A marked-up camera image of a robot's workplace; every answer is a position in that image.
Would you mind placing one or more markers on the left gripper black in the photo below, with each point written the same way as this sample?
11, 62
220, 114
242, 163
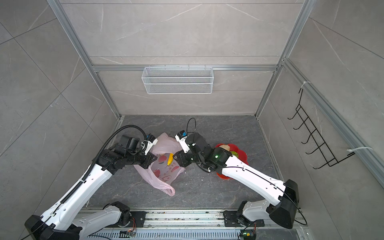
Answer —
148, 161

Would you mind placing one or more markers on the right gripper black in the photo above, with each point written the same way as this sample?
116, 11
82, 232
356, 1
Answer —
182, 160

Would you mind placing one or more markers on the yellow fake banana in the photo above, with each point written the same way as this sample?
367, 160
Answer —
170, 159

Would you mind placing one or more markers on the green fake fruit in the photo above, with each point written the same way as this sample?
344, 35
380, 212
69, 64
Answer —
235, 154

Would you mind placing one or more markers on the cream fake fruit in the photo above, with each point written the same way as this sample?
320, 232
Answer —
226, 147

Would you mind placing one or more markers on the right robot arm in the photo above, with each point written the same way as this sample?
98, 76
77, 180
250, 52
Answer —
281, 199

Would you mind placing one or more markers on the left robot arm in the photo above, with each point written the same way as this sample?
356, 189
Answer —
108, 162

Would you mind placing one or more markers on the red flower-shaped plate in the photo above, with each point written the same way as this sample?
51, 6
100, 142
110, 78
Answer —
240, 154

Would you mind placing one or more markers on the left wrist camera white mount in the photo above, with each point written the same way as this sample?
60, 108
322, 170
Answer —
148, 143

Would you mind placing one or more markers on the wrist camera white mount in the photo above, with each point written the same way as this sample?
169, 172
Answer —
181, 139
148, 143

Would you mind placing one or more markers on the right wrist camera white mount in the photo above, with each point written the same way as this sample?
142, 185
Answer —
181, 139

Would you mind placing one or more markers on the aluminium mounting rail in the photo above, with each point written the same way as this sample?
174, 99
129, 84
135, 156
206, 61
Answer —
183, 220

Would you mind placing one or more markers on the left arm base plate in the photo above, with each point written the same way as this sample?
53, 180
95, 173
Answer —
135, 219

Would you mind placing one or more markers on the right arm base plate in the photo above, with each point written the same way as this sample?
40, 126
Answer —
233, 219

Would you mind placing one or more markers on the white wire mesh basket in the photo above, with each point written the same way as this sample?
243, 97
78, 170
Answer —
178, 80

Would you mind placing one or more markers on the black wire hook rack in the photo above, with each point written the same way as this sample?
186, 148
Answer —
315, 136

